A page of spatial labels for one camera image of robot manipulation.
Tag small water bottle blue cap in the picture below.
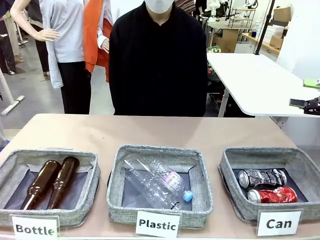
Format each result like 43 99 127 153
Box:
149 161 195 203

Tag large clear plastic bottle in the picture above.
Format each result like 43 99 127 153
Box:
122 154 186 211

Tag brown glass bottle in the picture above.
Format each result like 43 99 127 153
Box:
19 160 62 211
46 156 81 210

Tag crushed silver black can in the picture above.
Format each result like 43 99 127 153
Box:
238 168 288 188

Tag crushed red can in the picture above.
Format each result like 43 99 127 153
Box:
247 186 298 204

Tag grey basket with plastic label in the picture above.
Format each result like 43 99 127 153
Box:
106 144 215 230

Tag grey basket with can label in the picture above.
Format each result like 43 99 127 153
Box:
218 146 320 222

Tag grey basket with bottle label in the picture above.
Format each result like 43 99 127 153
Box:
0 149 101 227

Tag white sign reading Can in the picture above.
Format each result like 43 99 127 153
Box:
256 209 303 237

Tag person in black shirt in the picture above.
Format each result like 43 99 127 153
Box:
108 1 208 118

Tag black trousers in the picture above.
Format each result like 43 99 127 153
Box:
57 60 92 115

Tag white table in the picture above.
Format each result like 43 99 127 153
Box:
206 52 320 118

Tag white sign reading Plastic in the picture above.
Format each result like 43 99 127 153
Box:
135 210 183 238

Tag large cardboard box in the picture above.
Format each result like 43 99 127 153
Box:
212 29 241 53

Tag orange garment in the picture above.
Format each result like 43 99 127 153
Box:
83 0 111 83

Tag white face mask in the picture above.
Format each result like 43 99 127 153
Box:
144 0 175 14

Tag patterned knit garment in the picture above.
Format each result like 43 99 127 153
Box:
174 0 197 16

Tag grey long-sleeve shirt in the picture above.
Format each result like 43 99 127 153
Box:
39 0 86 90

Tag black pole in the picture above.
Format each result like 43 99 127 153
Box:
253 0 276 55

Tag white foam boxes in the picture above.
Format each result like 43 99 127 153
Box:
264 24 288 45

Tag white desk leg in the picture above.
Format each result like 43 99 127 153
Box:
0 68 26 116

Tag black clamp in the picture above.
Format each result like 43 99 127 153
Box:
303 96 320 114

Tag green flat object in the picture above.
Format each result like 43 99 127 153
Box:
303 78 320 88

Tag small cardboard box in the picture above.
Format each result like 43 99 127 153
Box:
273 6 292 22

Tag white sign reading Bottle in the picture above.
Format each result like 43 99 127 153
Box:
9 214 60 240

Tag skin-coloured mannequin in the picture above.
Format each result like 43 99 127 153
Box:
9 0 61 42

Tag black wire rack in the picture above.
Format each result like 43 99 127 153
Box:
228 7 256 29

